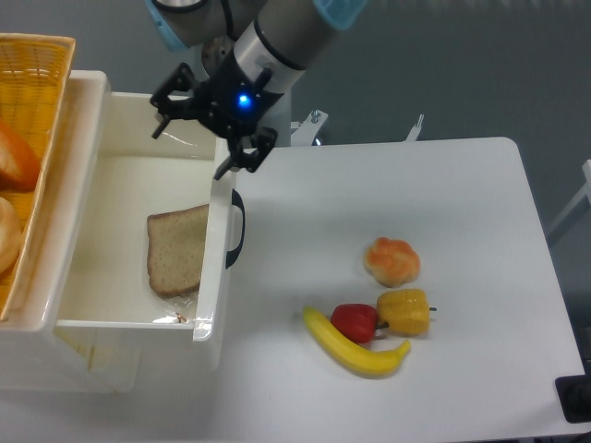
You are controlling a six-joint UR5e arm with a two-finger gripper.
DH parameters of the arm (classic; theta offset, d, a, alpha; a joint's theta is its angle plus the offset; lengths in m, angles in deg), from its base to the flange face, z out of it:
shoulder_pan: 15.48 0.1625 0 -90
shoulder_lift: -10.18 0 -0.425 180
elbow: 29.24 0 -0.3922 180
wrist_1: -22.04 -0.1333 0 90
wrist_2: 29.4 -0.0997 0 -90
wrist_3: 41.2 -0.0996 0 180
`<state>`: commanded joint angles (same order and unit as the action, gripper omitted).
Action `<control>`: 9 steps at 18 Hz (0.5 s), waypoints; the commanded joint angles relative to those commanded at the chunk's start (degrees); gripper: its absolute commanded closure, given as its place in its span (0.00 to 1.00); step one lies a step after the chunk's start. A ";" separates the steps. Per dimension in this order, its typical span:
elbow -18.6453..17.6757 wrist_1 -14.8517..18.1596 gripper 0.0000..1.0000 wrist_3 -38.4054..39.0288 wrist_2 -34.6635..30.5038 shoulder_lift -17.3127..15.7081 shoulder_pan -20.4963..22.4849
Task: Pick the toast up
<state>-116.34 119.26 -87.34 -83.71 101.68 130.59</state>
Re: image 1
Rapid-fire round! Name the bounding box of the black device at edge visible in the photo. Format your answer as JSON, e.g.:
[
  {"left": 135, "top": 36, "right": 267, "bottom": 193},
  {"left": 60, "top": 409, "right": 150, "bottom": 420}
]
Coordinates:
[{"left": 555, "top": 375, "right": 591, "bottom": 424}]

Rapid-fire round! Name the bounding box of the red bell pepper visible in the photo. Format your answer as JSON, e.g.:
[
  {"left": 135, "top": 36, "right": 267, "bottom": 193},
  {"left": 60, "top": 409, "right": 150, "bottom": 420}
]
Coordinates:
[{"left": 330, "top": 304, "right": 389, "bottom": 344}]

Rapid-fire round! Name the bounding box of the orange bread in basket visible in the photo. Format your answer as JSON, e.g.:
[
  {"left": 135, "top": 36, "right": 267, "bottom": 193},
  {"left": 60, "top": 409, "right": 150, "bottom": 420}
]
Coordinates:
[{"left": 1, "top": 121, "right": 41, "bottom": 192}]

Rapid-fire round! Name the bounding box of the brown toast slice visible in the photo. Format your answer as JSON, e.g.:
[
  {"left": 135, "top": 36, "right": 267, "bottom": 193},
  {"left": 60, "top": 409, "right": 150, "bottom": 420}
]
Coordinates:
[{"left": 146, "top": 204, "right": 209, "bottom": 301}]

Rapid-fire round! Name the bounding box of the orange bread roll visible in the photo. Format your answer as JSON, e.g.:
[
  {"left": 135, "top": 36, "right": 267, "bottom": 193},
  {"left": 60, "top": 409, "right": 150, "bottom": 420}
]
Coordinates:
[{"left": 363, "top": 237, "right": 421, "bottom": 288}]

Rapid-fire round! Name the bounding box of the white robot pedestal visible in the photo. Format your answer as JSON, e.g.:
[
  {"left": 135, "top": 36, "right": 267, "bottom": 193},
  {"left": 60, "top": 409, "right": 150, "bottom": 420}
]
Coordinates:
[{"left": 200, "top": 34, "right": 294, "bottom": 150}]

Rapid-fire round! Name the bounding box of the pale bun in basket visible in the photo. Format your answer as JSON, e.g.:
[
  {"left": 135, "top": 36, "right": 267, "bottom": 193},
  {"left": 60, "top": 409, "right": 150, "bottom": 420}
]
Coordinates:
[{"left": 0, "top": 198, "right": 22, "bottom": 272}]

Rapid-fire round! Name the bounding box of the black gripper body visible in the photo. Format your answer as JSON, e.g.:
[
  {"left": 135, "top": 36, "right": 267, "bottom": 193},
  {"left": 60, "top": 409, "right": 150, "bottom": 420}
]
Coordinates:
[{"left": 193, "top": 50, "right": 287, "bottom": 138}]

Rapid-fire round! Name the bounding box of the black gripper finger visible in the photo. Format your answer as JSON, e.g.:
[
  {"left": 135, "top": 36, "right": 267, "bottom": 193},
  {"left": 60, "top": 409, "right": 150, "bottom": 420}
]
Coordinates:
[
  {"left": 213, "top": 126, "right": 278, "bottom": 180},
  {"left": 150, "top": 63, "right": 199, "bottom": 139}
]

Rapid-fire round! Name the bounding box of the yellow woven basket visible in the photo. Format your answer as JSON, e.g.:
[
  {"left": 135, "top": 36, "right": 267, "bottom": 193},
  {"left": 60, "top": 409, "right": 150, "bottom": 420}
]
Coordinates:
[{"left": 1, "top": 33, "right": 76, "bottom": 321}]

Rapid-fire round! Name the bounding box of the white frame at right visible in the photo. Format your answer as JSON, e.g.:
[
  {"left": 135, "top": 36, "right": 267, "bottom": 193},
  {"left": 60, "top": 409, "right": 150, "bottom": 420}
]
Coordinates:
[{"left": 546, "top": 160, "right": 590, "bottom": 247}]

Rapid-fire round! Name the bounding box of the white open drawer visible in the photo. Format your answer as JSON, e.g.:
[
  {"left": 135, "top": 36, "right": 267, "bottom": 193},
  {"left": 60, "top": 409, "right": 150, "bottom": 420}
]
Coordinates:
[{"left": 57, "top": 92, "right": 235, "bottom": 368}]

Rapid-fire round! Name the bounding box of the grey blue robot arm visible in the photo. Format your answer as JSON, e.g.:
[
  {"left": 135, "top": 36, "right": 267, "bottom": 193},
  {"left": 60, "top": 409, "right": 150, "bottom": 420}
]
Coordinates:
[{"left": 145, "top": 1, "right": 367, "bottom": 179}]

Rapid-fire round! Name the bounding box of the black drawer handle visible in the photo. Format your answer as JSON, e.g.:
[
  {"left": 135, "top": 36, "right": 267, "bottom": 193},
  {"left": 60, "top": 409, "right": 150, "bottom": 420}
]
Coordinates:
[{"left": 225, "top": 188, "right": 247, "bottom": 269}]

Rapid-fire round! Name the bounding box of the yellow banana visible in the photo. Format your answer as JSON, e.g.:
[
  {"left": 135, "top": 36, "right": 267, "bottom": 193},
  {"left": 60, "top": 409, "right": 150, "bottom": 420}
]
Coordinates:
[{"left": 302, "top": 306, "right": 411, "bottom": 377}]

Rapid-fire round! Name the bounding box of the white drawer cabinet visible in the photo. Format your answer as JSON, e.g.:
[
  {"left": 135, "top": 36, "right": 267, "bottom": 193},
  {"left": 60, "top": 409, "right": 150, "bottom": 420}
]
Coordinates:
[{"left": 1, "top": 70, "right": 139, "bottom": 393}]

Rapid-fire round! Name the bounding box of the yellow bell pepper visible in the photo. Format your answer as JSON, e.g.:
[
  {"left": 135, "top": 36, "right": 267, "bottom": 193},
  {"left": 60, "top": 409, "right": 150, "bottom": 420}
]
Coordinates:
[{"left": 376, "top": 289, "right": 433, "bottom": 336}]

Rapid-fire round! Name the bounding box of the white mounting bracket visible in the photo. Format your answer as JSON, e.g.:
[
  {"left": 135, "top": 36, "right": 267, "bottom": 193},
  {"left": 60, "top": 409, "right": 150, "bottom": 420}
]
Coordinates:
[{"left": 291, "top": 109, "right": 329, "bottom": 147}]

